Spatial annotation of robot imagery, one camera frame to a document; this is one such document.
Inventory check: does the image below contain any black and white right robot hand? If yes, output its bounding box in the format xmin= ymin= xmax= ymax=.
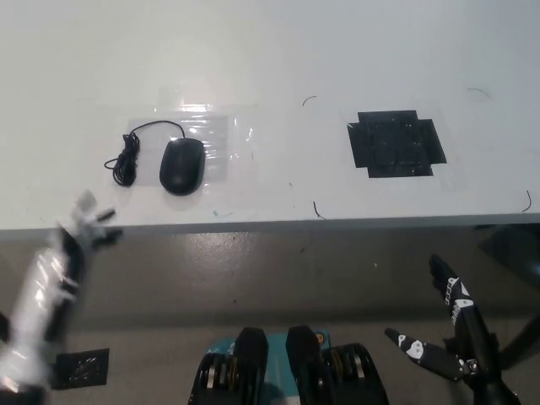
xmin=384 ymin=253 xmax=504 ymax=383

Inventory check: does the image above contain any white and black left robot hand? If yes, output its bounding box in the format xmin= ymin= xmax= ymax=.
xmin=0 ymin=189 xmax=124 ymax=383

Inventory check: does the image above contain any black computer mouse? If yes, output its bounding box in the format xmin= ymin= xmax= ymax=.
xmin=159 ymin=137 xmax=207 ymax=197

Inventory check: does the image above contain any small black tape patch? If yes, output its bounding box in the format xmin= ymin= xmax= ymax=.
xmin=53 ymin=348 xmax=111 ymax=390

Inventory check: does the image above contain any large black tape patch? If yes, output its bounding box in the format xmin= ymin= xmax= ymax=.
xmin=347 ymin=110 xmax=449 ymax=180

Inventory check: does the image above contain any clear plastic tape sheet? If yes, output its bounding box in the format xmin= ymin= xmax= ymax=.
xmin=126 ymin=86 xmax=259 ymax=187

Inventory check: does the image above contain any black mouse cable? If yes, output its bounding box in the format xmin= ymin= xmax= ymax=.
xmin=103 ymin=120 xmax=187 ymax=188

